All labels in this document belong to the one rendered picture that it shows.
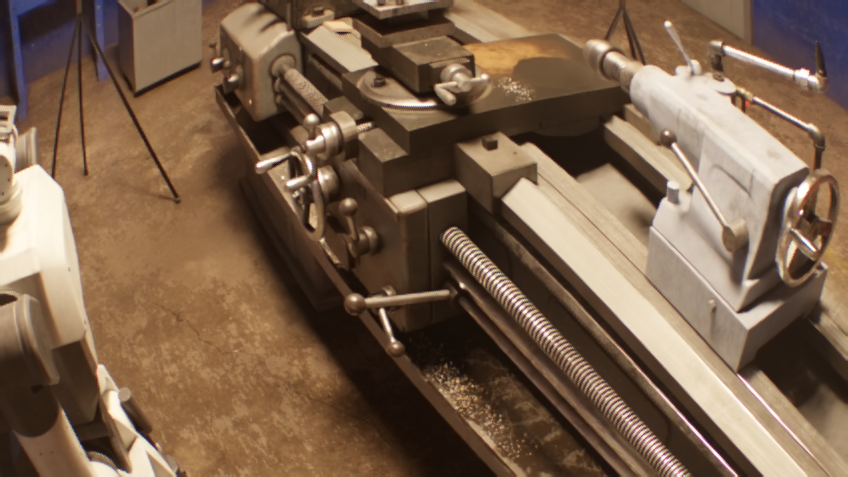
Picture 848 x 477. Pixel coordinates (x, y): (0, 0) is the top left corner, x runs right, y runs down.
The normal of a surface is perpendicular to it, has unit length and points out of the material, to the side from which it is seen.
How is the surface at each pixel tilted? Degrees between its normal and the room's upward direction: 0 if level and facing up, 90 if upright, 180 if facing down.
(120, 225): 0
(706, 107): 0
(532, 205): 36
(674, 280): 90
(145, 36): 90
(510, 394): 0
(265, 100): 90
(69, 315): 85
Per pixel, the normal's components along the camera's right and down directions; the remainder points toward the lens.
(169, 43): 0.55, 0.47
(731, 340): -0.88, 0.29
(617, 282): -0.55, -0.49
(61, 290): 0.93, 0.10
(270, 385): -0.04, -0.81
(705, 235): -0.82, -0.07
